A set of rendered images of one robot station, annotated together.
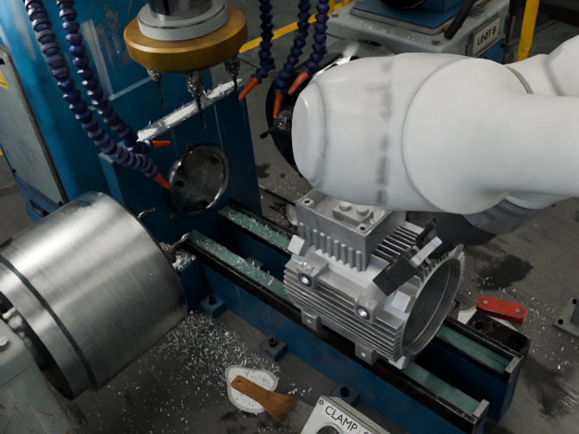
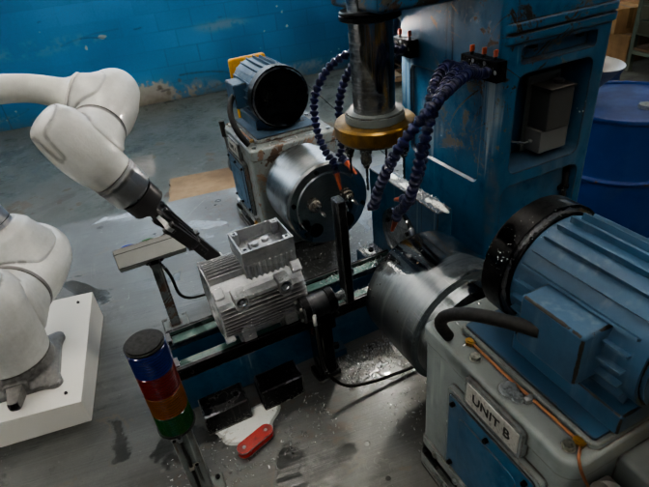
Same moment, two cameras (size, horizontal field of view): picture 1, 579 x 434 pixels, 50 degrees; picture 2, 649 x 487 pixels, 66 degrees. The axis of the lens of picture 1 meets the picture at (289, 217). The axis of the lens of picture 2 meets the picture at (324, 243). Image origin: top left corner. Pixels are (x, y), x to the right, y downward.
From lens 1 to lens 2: 1.47 m
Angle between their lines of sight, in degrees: 83
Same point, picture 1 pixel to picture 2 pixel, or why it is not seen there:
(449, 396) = (188, 332)
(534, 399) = not seen: hidden behind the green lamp
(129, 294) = (279, 186)
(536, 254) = not seen: outside the picture
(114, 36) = (441, 124)
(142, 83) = (444, 166)
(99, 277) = (283, 171)
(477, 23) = (484, 384)
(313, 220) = (265, 227)
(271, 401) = not seen: hidden behind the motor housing
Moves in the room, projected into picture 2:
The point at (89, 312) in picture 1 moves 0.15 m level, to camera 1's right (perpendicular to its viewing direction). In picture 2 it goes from (273, 175) to (251, 200)
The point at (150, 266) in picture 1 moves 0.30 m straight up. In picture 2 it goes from (287, 187) to (268, 75)
